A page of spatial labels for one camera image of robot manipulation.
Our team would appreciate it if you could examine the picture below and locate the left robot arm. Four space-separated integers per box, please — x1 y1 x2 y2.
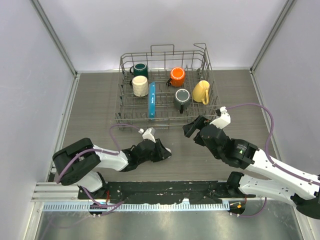
52 137 172 200

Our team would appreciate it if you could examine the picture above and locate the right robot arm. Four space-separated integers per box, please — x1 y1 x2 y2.
182 112 320 220

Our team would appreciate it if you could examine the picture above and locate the yellow mug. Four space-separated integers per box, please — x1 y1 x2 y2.
191 80 210 105

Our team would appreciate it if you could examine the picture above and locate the grey mug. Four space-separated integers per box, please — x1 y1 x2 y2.
173 88 192 114

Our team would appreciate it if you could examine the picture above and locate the blue plate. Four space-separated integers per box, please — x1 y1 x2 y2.
148 82 156 119

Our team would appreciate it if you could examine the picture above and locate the orange mug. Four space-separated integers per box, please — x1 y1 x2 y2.
166 67 186 87

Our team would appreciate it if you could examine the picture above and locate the cream textured mug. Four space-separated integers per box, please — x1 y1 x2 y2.
131 75 149 97

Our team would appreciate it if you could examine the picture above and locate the dark green mug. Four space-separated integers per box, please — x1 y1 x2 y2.
129 63 149 79

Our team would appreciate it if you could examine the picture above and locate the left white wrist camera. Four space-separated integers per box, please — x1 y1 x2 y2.
138 127 156 143

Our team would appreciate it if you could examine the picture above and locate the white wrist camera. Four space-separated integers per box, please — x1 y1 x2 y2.
138 127 156 143
210 106 231 129

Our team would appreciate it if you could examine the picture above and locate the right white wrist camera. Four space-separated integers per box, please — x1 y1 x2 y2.
210 106 231 129

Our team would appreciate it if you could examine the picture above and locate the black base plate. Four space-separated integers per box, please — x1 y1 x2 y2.
91 180 256 205

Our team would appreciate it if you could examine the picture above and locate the grey wire dish rack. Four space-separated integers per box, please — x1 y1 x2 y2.
114 43 221 129

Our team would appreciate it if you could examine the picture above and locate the white slotted cable duct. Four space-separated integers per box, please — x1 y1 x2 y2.
42 200 230 212

